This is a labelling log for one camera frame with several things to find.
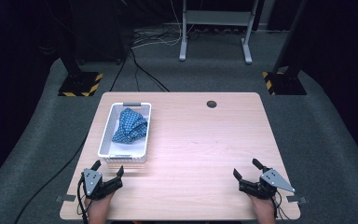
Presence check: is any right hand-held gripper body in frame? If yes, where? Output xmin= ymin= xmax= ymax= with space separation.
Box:
xmin=238 ymin=168 xmax=296 ymax=201

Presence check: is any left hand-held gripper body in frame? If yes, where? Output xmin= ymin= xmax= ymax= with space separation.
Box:
xmin=79 ymin=167 xmax=124 ymax=201

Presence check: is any white plastic basket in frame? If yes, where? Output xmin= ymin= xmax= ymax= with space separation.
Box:
xmin=97 ymin=102 xmax=153 ymax=164

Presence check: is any blue checkered cloth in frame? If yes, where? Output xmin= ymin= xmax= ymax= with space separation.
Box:
xmin=111 ymin=107 xmax=149 ymax=145

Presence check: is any person's left hand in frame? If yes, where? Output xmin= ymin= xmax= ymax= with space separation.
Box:
xmin=84 ymin=190 xmax=116 ymax=219

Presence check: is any person's right hand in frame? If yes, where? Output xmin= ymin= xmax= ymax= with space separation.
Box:
xmin=249 ymin=195 xmax=277 ymax=220

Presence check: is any grey tape tab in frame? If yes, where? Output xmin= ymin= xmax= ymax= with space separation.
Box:
xmin=285 ymin=195 xmax=309 ymax=205
xmin=54 ymin=194 xmax=77 ymax=203

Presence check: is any black stand with striped base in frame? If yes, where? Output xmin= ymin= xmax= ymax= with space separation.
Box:
xmin=262 ymin=0 xmax=309 ymax=96
xmin=54 ymin=31 xmax=104 ymax=98

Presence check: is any black cabinet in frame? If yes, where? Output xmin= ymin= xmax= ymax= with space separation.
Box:
xmin=71 ymin=0 xmax=134 ymax=65

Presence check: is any left hand-held gripper cable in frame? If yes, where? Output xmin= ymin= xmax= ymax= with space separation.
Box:
xmin=76 ymin=176 xmax=90 ymax=224

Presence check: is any hand-held gripper cable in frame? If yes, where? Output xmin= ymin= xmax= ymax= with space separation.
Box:
xmin=272 ymin=189 xmax=293 ymax=221
xmin=76 ymin=176 xmax=90 ymax=224

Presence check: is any right hand-held gripper cable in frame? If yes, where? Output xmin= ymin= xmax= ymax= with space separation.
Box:
xmin=272 ymin=189 xmax=293 ymax=221

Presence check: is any long black floor cable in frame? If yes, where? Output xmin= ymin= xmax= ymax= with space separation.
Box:
xmin=13 ymin=134 xmax=90 ymax=224

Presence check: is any bundle of floor cables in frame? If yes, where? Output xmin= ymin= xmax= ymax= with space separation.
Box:
xmin=131 ymin=26 xmax=201 ymax=49

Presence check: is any grey metal table frame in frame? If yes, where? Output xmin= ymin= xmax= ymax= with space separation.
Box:
xmin=178 ymin=0 xmax=260 ymax=65

